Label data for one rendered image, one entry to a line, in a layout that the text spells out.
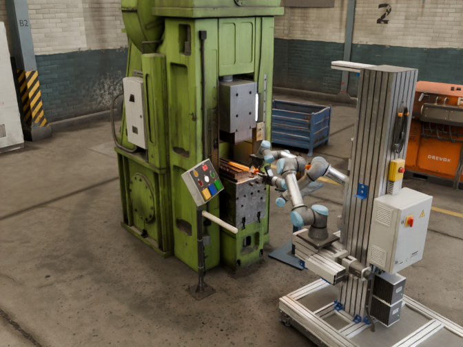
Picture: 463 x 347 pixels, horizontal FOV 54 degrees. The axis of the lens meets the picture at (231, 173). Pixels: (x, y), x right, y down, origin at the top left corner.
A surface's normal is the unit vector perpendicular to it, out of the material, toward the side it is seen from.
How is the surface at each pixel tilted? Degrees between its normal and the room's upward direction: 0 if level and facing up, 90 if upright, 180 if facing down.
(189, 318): 0
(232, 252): 90
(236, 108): 90
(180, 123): 89
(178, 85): 89
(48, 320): 0
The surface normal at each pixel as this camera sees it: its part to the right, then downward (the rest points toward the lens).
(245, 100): 0.64, 0.27
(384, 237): -0.81, 0.21
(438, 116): -0.63, 0.28
